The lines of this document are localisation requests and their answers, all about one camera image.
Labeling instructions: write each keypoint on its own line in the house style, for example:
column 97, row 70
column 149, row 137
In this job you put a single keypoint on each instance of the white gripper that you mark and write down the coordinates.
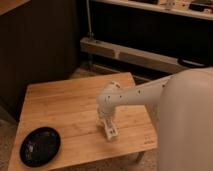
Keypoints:
column 105, row 119

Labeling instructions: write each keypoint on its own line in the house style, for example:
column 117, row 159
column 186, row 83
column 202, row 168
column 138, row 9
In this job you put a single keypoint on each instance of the white labelled bottle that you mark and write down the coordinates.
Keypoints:
column 110, row 132

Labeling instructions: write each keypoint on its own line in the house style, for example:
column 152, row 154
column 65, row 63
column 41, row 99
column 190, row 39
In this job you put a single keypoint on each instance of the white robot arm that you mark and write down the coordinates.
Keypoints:
column 185, row 109

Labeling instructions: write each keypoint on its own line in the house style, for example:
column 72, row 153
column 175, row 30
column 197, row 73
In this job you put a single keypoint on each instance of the black ceramic bowl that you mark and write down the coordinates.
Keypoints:
column 40, row 147

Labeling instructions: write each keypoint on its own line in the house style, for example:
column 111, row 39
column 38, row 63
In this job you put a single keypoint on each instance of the wooden table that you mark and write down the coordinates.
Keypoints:
column 70, row 107

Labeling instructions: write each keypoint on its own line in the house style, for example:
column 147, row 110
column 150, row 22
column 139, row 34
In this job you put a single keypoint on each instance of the grey vertical pole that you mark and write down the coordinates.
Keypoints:
column 89, row 20

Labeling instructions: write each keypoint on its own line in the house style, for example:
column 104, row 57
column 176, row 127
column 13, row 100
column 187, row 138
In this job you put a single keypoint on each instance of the wooden shelf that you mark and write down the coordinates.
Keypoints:
column 157, row 8

